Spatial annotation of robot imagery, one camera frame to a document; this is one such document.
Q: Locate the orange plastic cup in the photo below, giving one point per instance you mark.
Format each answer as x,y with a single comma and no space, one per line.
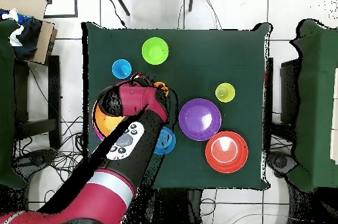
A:
163,86

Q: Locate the large orange plastic bowl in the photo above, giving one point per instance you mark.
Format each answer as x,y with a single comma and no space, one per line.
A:
105,122

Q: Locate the pale yellow-green plastic cup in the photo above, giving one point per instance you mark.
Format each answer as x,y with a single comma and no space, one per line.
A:
225,92

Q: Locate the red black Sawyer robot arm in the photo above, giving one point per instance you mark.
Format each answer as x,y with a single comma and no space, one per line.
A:
132,155

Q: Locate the blue plastic cup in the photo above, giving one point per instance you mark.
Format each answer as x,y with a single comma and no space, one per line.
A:
121,68

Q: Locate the small green plastic bowl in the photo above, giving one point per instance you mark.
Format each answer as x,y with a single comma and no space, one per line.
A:
155,51

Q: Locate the small blue plastic bowl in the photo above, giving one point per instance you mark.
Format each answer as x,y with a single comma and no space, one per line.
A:
169,140

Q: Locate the large pink plastic bowl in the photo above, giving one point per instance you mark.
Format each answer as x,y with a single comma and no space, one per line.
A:
96,131

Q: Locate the purple plastic bowl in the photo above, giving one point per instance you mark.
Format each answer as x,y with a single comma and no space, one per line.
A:
200,119

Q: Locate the black wooden stool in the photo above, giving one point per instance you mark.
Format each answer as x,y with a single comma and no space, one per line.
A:
54,89

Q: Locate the dark green table cloth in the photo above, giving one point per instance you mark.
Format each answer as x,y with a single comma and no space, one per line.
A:
237,62

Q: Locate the red plastic bowl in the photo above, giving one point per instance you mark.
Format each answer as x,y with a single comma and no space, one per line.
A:
226,152

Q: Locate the blue and white clothes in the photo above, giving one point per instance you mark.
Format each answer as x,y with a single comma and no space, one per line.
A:
26,39

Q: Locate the brown cardboard box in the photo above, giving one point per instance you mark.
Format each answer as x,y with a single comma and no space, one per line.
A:
26,4

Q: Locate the green cloth covered table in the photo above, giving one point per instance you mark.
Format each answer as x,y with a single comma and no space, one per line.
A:
6,102
317,102

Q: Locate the black metal frame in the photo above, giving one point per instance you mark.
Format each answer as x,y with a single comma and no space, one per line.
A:
75,2

